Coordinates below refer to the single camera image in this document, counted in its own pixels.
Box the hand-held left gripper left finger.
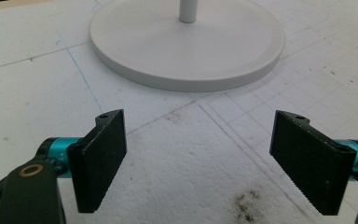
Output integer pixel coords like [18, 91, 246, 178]
[66, 108, 128, 214]

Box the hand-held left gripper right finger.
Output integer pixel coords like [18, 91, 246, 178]
[268, 109, 358, 217]

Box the white round stand base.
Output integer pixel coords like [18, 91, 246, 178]
[89, 0, 286, 93]

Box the white stand pole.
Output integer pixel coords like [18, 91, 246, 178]
[178, 0, 200, 24]

